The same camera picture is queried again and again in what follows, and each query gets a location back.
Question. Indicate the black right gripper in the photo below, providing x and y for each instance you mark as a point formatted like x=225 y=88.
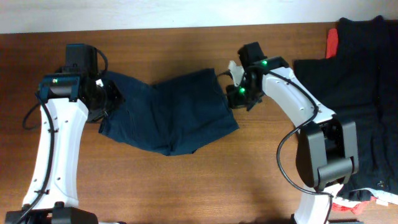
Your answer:
x=235 y=101

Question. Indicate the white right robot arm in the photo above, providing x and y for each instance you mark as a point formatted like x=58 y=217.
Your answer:
x=327 y=153

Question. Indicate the black garment pile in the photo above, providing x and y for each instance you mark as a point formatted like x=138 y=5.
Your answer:
x=359 y=83

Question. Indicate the white patterned garment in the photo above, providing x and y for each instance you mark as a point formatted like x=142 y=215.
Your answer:
x=380 y=195

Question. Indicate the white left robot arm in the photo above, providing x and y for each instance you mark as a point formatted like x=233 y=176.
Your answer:
x=76 y=94

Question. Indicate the dark blue shorts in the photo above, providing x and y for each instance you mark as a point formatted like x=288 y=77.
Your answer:
x=174 y=117

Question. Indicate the red garment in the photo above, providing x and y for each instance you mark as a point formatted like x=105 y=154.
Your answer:
x=331 y=43

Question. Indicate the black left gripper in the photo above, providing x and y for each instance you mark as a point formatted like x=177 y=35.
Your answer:
x=117 y=101

